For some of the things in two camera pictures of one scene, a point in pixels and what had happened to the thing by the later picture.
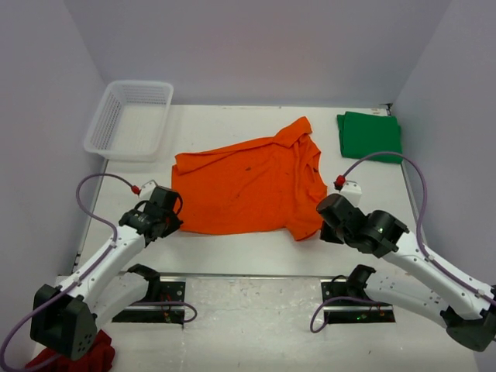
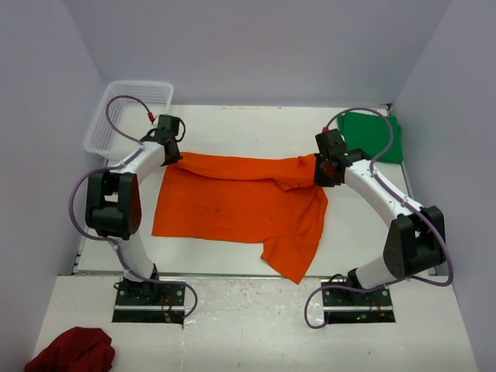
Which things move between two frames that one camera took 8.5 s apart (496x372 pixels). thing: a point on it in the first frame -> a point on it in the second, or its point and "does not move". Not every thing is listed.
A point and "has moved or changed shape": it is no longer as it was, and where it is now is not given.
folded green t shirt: (361, 134) does not move
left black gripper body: (171, 223) -> (173, 159)
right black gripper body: (335, 235) -> (322, 176)
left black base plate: (167, 291) does not move
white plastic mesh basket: (129, 121) does not move
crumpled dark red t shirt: (101, 359) does not move
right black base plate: (345, 311) does not move
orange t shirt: (265, 186) has moved or changed shape
